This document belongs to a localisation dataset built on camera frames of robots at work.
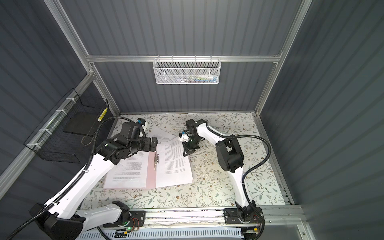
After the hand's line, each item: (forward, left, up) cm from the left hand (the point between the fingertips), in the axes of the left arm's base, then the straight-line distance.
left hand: (149, 140), depth 75 cm
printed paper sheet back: (+22, 0, -24) cm, 33 cm away
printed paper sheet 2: (-8, +14, -20) cm, 26 cm away
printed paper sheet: (-4, -10, -24) cm, 27 cm away
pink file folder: (-2, +3, -25) cm, 26 cm away
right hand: (+1, -18, -19) cm, 27 cm away
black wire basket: (+4, +39, +4) cm, 39 cm away
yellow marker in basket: (+16, +27, +4) cm, 32 cm away
